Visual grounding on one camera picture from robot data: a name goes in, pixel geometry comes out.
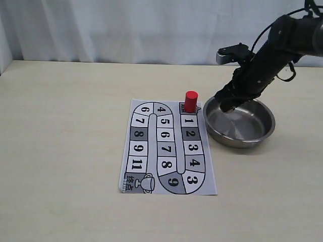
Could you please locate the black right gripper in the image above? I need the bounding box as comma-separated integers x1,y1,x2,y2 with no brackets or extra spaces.
214,54,275,112

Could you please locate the red cylinder game piece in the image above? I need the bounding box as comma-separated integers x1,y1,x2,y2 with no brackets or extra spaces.
184,90,198,113

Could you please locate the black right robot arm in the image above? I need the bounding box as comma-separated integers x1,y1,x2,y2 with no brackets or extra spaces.
214,15,322,112

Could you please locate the stainless steel bowl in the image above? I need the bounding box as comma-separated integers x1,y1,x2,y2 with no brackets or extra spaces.
203,97,276,149

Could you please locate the printed paper game board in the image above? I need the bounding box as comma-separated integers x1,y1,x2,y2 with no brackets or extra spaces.
119,99,218,195

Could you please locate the white curtain backdrop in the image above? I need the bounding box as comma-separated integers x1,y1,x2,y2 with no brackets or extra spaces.
0,0,323,76

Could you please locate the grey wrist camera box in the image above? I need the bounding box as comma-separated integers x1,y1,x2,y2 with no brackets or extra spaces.
216,43,250,65

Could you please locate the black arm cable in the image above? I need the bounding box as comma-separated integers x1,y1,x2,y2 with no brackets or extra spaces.
248,0,323,82

